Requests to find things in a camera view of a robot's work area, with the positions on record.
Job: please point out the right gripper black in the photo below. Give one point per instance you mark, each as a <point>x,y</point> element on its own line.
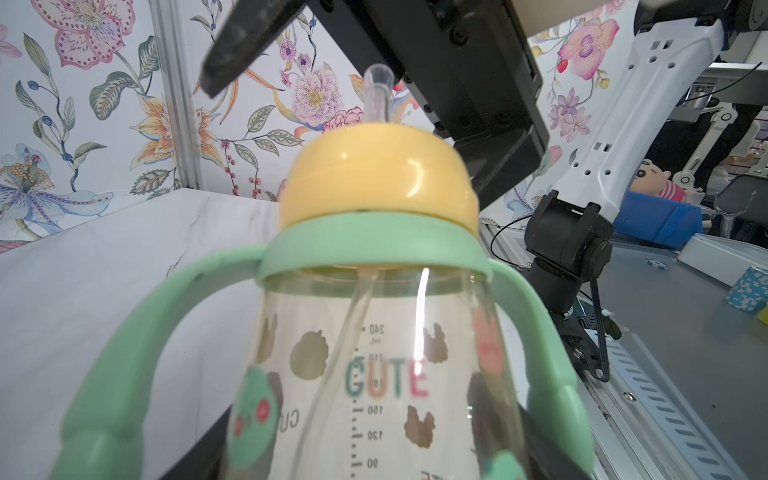
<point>470,68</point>

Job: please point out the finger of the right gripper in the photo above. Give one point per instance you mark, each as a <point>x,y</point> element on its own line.
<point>251,26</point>

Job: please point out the yellow collar with nipple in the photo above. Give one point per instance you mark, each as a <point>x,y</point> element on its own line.
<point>378,165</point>

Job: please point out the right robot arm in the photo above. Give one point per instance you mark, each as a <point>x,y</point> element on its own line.
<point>568,235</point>

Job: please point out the cartoon figure toy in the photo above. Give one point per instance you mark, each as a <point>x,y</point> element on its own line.
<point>651,180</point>

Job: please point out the blue box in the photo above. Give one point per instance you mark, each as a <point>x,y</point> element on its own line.
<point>657,220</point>

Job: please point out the white box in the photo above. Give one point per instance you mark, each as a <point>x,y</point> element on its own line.
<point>722,259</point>

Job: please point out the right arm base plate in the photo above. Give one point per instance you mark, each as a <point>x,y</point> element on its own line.
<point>585,337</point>

